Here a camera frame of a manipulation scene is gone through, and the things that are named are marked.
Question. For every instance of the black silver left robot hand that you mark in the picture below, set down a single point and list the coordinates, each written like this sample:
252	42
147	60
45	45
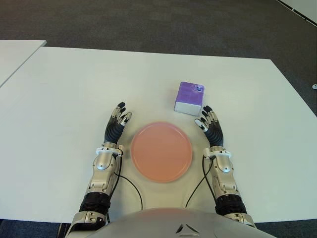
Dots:
112	131

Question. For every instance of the pink round plate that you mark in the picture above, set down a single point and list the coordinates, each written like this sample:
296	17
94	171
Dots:
161	151

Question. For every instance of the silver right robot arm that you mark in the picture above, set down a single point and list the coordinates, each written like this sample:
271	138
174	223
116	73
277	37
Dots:
223	163

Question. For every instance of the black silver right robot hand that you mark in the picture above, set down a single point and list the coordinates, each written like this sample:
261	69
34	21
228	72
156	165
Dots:
216	135

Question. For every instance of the white side table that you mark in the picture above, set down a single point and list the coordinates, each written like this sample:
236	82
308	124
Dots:
15	54

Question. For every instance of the silver robot torso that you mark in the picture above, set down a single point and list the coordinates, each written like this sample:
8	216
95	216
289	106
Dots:
161	223

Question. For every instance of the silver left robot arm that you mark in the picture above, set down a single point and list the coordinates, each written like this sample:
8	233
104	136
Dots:
104	161

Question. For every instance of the purple tissue paper pack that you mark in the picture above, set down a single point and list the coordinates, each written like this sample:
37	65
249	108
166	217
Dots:
189	95

